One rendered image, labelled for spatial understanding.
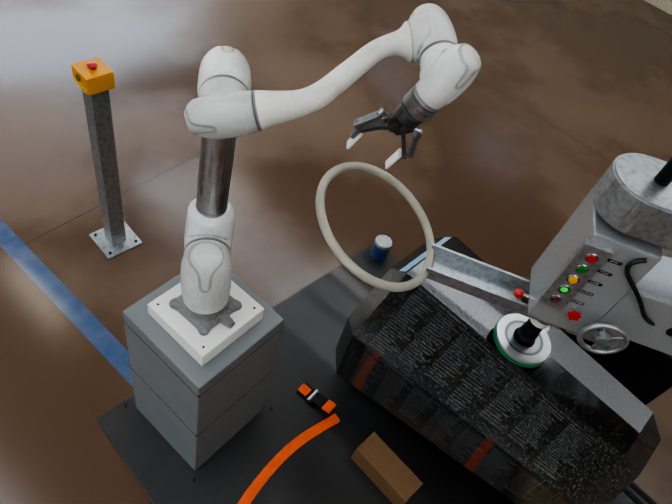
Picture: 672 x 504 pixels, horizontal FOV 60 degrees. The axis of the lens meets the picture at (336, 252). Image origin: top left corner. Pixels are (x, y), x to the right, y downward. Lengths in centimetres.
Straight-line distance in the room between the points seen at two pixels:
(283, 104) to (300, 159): 245
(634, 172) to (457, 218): 225
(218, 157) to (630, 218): 115
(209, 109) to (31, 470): 181
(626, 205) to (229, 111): 104
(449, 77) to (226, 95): 54
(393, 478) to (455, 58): 182
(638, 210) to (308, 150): 266
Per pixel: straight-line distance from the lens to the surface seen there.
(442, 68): 146
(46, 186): 367
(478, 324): 230
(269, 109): 145
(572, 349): 245
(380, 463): 269
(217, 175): 179
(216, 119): 146
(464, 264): 209
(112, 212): 313
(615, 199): 170
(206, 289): 185
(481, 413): 231
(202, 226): 193
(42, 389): 293
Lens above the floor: 257
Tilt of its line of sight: 49 degrees down
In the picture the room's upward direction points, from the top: 18 degrees clockwise
